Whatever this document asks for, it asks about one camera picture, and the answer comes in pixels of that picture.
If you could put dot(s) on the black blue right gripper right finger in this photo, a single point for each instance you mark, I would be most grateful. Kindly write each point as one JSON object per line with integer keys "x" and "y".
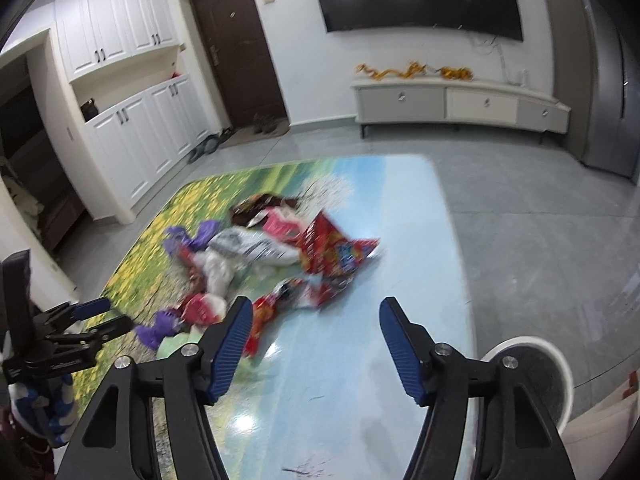
{"x": 515, "y": 436}

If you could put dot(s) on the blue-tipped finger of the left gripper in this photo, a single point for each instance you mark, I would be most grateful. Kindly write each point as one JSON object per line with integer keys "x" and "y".
{"x": 85, "y": 310}

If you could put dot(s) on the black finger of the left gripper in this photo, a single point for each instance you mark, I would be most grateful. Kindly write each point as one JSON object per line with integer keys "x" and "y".
{"x": 108, "y": 330}

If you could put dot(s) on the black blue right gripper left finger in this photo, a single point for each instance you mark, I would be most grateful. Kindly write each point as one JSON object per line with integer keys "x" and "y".
{"x": 115, "y": 436}

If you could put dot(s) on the red snack bag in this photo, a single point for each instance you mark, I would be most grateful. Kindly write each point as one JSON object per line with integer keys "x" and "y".
{"x": 329, "y": 258}

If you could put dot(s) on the white round trash bin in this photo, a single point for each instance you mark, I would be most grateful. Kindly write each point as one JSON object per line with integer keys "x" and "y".
{"x": 548, "y": 370}

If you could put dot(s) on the blue white gloved hand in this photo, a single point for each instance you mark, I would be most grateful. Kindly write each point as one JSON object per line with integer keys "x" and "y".
{"x": 48, "y": 414}

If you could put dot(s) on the red white small wrapper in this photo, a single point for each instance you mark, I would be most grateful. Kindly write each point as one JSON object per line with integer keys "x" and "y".
{"x": 204, "y": 309}

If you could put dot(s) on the white printed plastic bag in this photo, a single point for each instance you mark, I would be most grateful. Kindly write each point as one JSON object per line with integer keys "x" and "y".
{"x": 254, "y": 246}

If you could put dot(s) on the dark brown snack wrapper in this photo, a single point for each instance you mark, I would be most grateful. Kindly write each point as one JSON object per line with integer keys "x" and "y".
{"x": 242, "y": 212}

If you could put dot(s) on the pink wrapper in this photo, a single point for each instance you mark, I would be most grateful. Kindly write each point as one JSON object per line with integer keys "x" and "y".
{"x": 283, "y": 224}

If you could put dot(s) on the grey slippers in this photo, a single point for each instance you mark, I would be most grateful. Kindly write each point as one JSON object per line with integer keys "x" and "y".
{"x": 210, "y": 144}

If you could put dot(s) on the brown door mat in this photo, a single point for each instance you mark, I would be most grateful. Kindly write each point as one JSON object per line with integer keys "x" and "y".
{"x": 250, "y": 134}

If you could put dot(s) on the white shoe cabinet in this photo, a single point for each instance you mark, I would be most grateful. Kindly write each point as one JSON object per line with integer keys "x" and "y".
{"x": 140, "y": 111}

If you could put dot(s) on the grey refrigerator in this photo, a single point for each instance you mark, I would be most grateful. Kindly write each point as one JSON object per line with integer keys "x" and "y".
{"x": 612, "y": 139}

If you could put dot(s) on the dark brown entrance door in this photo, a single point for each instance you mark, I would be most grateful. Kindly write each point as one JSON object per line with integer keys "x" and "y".
{"x": 238, "y": 53}

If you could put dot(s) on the white TV cabinet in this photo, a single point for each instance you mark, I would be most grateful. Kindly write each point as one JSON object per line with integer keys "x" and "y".
{"x": 429, "y": 100}

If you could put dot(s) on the golden dragon ornament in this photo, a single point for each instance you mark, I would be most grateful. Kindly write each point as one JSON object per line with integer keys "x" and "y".
{"x": 416, "y": 69}

